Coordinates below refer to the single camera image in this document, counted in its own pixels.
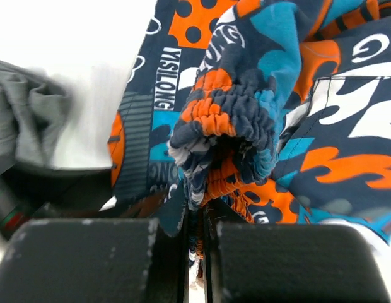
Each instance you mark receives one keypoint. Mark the grey shorts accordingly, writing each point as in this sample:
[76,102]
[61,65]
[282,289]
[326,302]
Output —
[33,113]

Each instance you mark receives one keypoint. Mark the colourful patterned shorts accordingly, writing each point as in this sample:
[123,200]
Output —
[280,109]

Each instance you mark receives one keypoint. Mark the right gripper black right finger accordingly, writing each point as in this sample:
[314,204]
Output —
[286,263]

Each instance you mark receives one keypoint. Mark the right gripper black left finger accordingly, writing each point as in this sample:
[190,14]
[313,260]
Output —
[99,260]

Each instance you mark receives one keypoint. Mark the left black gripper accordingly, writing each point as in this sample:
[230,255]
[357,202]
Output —
[28,194]

